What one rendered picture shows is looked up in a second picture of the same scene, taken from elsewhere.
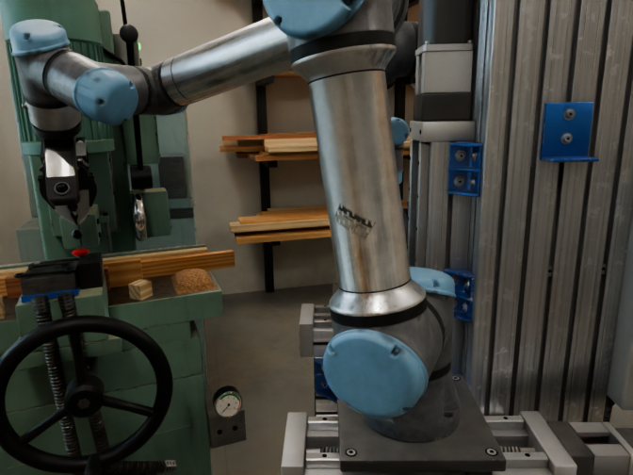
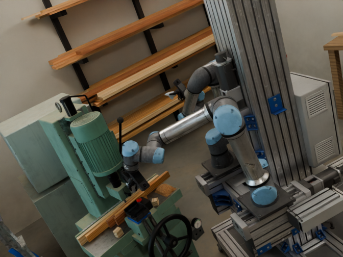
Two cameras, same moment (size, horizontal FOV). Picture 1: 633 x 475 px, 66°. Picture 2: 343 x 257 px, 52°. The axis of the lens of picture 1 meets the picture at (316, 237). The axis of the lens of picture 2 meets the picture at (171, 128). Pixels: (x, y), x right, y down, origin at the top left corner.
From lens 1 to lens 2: 118 cm
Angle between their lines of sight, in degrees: 15
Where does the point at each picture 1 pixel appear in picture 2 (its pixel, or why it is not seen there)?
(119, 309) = not seen: hidden behind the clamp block
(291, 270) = not seen: hidden behind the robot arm
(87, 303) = (154, 214)
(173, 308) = (168, 202)
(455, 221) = (252, 136)
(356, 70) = (241, 134)
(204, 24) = (29, 40)
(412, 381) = (275, 193)
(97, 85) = (160, 155)
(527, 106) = (263, 101)
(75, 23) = (104, 126)
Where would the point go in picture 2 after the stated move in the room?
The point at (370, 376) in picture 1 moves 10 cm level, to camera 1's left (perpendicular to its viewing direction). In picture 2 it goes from (265, 196) to (247, 206)
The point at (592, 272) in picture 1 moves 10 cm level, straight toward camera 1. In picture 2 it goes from (294, 135) to (296, 144)
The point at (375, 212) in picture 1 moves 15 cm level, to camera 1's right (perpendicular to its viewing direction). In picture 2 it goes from (254, 161) to (282, 146)
